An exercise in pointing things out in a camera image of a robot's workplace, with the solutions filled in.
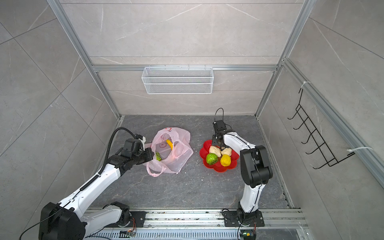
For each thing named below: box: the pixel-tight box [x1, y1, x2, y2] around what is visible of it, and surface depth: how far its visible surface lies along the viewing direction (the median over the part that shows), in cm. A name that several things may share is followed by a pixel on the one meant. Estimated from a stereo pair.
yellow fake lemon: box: [220, 154, 231, 167], surface depth 91 cm
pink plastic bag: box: [143, 127, 194, 177], surface depth 92 cm
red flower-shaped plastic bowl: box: [199, 139, 240, 173], surface depth 93 cm
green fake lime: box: [206, 153, 218, 165], surface depth 91 cm
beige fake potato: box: [209, 145, 222, 158], surface depth 96 cm
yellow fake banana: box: [166, 139, 174, 151], surface depth 103 cm
